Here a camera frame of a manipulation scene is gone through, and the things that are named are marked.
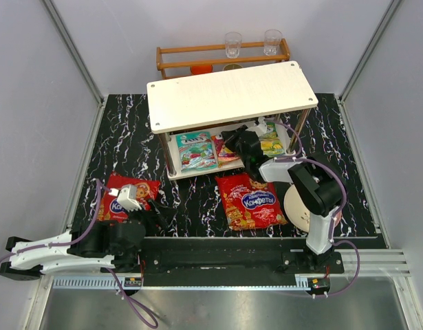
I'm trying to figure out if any orange Fox's candy bag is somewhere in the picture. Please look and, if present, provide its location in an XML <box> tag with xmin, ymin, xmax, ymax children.
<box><xmin>211</xmin><ymin>135</ymin><xmax>239</xmax><ymax>167</ymax></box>

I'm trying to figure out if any green yellow Fox's candy bag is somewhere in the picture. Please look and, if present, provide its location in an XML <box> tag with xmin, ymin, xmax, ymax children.
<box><xmin>259</xmin><ymin>122</ymin><xmax>285</xmax><ymax>157</ymax></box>

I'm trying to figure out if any teal Fox's mint candy bag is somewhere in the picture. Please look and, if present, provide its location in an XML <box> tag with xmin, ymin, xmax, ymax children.
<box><xmin>176</xmin><ymin>131</ymin><xmax>217</xmax><ymax>172</ymax></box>

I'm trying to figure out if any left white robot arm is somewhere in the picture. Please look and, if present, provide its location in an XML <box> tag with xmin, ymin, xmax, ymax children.
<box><xmin>0</xmin><ymin>199</ymin><xmax>175</xmax><ymax>281</ymax></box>

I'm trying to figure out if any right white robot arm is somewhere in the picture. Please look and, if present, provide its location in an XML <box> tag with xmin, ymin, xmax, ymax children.
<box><xmin>221</xmin><ymin>122</ymin><xmax>347</xmax><ymax>255</ymax></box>

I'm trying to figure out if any left red Konfety candy bag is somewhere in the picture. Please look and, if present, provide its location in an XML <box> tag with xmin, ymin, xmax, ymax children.
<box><xmin>97</xmin><ymin>172</ymin><xmax>161</xmax><ymax>222</ymax></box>

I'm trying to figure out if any red konfety candy bag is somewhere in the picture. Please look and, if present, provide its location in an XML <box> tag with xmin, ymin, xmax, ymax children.
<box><xmin>97</xmin><ymin>172</ymin><xmax>161</xmax><ymax>222</ymax></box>
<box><xmin>216</xmin><ymin>173</ymin><xmax>287</xmax><ymax>230</ymax></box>

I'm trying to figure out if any white two-tier shelf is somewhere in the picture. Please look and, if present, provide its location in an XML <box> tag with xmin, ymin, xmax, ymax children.
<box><xmin>147</xmin><ymin>61</ymin><xmax>318</xmax><ymax>180</ymax></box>

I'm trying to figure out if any right red Konfety candy bag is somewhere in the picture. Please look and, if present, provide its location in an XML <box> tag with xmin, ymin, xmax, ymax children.
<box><xmin>216</xmin><ymin>173</ymin><xmax>287</xmax><ymax>230</ymax></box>

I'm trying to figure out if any olive round lid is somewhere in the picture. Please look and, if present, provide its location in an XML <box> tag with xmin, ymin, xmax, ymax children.
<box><xmin>223</xmin><ymin>63</ymin><xmax>243</xmax><ymax>71</ymax></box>

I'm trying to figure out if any orange round object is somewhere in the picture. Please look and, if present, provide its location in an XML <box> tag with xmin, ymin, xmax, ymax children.
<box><xmin>190</xmin><ymin>65</ymin><xmax>213</xmax><ymax>75</ymax></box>

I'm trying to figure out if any black marble mat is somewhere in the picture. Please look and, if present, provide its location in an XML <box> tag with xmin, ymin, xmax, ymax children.
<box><xmin>72</xmin><ymin>93</ymin><xmax>377</xmax><ymax>237</ymax></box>

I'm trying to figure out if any cream floral plate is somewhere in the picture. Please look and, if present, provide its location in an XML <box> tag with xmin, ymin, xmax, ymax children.
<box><xmin>283</xmin><ymin>185</ymin><xmax>322</xmax><ymax>234</ymax></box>

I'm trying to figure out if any brown wooden rack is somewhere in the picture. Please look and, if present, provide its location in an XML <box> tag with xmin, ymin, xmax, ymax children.
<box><xmin>155</xmin><ymin>38</ymin><xmax>291</xmax><ymax>80</ymax></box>

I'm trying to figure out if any left clear drinking glass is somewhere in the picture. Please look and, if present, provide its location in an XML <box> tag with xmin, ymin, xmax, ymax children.
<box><xmin>224</xmin><ymin>32</ymin><xmax>242</xmax><ymax>58</ymax></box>

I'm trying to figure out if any clear drinking glass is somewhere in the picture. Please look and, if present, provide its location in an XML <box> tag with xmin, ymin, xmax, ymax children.
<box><xmin>263</xmin><ymin>29</ymin><xmax>282</xmax><ymax>56</ymax></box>
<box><xmin>224</xmin><ymin>32</ymin><xmax>242</xmax><ymax>58</ymax></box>

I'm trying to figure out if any right clear drinking glass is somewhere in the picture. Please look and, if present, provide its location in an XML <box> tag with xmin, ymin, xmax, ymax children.
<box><xmin>263</xmin><ymin>29</ymin><xmax>282</xmax><ymax>56</ymax></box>

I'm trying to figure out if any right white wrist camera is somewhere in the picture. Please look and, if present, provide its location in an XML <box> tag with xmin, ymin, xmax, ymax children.
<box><xmin>247</xmin><ymin>117</ymin><xmax>268</xmax><ymax>137</ymax></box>

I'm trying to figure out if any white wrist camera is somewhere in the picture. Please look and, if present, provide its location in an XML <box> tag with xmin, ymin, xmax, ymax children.
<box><xmin>247</xmin><ymin>117</ymin><xmax>268</xmax><ymax>137</ymax></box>
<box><xmin>108</xmin><ymin>184</ymin><xmax>144</xmax><ymax>212</ymax></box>

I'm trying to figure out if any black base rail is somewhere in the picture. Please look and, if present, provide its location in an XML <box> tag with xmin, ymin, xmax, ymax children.
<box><xmin>113</xmin><ymin>238</ymin><xmax>345</xmax><ymax>288</ymax></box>

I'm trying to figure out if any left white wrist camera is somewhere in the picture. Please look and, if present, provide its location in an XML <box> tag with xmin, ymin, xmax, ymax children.
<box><xmin>108</xmin><ymin>184</ymin><xmax>144</xmax><ymax>212</ymax></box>

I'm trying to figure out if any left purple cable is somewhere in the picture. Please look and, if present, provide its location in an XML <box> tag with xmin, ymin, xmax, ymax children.
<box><xmin>0</xmin><ymin>178</ymin><xmax>160</xmax><ymax>328</ymax></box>

